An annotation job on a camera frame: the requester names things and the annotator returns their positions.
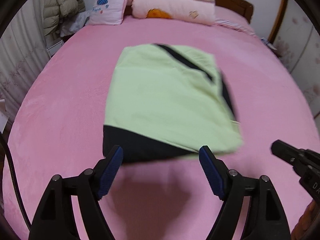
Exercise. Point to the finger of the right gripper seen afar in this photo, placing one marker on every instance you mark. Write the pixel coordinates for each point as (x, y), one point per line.
(287, 153)

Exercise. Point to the white pleated curtain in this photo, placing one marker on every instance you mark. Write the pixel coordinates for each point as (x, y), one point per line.
(23, 55)

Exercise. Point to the floral sliding wardrobe door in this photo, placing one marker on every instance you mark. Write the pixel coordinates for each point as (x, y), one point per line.
(297, 43)

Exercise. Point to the pink embroidered pillow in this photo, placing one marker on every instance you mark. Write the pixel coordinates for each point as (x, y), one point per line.
(107, 12)

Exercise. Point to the dark wooden headboard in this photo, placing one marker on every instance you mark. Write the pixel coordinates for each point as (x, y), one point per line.
(242, 7)

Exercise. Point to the folded floral pink quilt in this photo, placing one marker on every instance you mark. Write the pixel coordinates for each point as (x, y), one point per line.
(195, 11)

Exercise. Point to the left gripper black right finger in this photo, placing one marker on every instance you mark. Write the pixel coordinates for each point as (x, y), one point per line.
(215, 170)

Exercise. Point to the flat pink pillow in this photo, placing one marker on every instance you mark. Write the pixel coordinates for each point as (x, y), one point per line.
(232, 20)

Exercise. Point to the person's right hand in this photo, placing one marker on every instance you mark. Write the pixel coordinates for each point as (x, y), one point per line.
(308, 224)

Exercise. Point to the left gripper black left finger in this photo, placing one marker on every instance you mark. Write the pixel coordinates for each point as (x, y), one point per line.
(105, 171)

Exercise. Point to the beige puffer jacket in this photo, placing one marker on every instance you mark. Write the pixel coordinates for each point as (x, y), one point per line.
(55, 11)

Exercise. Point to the white box beside bed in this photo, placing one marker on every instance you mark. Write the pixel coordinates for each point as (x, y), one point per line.
(3, 115)

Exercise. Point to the light green black hooded jacket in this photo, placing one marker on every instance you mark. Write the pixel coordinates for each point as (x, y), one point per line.
(168, 101)

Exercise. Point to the dark wooden nightstand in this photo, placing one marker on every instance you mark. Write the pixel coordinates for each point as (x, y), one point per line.
(268, 44)

